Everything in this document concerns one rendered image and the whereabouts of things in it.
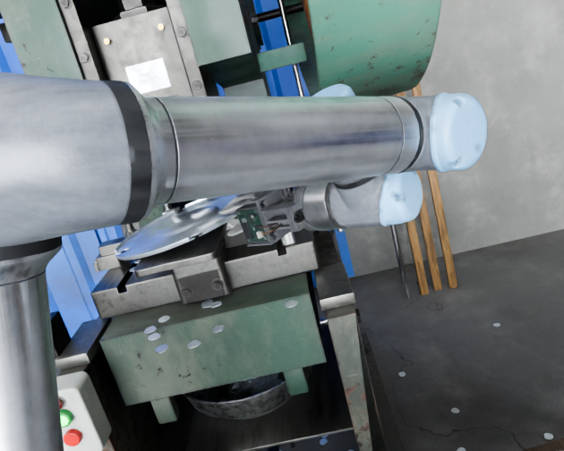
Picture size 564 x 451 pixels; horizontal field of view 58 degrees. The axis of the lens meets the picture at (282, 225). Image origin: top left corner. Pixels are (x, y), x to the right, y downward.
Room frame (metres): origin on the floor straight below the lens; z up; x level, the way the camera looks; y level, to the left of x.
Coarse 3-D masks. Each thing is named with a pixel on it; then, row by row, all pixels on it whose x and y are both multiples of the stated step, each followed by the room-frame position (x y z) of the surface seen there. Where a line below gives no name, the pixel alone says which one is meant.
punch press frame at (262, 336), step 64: (0, 0) 0.95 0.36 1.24; (192, 0) 0.93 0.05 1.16; (64, 64) 0.94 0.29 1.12; (256, 64) 1.04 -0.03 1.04; (128, 320) 0.89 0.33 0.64; (192, 320) 0.83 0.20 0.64; (256, 320) 0.82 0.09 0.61; (320, 320) 1.54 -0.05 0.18; (128, 384) 0.84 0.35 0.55; (192, 384) 0.83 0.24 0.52
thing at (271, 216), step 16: (272, 192) 0.74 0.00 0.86; (288, 192) 0.77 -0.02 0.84; (240, 208) 0.74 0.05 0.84; (256, 208) 0.72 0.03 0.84; (272, 208) 0.70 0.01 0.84; (288, 208) 0.68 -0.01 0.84; (256, 224) 0.73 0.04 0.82; (272, 224) 0.71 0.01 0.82; (288, 224) 0.71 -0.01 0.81; (304, 224) 0.68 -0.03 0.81; (256, 240) 0.73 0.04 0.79; (272, 240) 0.71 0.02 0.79
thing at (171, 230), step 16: (192, 208) 1.04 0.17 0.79; (208, 208) 0.95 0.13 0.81; (160, 224) 1.02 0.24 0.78; (176, 224) 0.93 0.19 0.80; (192, 224) 0.88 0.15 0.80; (208, 224) 0.85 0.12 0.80; (128, 240) 0.99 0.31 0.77; (144, 240) 0.93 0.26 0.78; (160, 240) 0.88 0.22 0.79; (176, 240) 0.83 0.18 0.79; (128, 256) 0.83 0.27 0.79; (144, 256) 0.81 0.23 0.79
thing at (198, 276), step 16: (224, 224) 0.91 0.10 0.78; (192, 240) 0.86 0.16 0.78; (208, 240) 0.83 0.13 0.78; (160, 256) 0.81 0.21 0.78; (176, 256) 0.79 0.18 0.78; (192, 256) 0.77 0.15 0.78; (208, 256) 0.76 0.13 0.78; (224, 256) 0.92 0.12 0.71; (144, 272) 0.77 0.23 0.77; (176, 272) 0.89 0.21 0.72; (192, 272) 0.89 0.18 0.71; (208, 272) 0.88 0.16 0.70; (224, 272) 0.89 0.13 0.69; (192, 288) 0.89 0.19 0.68; (208, 288) 0.89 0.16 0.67; (224, 288) 0.88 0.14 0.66
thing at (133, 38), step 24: (120, 24) 0.98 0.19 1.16; (144, 24) 0.98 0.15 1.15; (168, 24) 0.98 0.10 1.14; (120, 48) 0.98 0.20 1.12; (144, 48) 0.98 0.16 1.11; (168, 48) 0.98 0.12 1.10; (120, 72) 0.98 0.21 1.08; (144, 72) 0.98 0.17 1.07; (168, 72) 0.98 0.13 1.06; (144, 96) 0.98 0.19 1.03; (168, 96) 0.98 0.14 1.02; (192, 96) 0.98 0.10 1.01
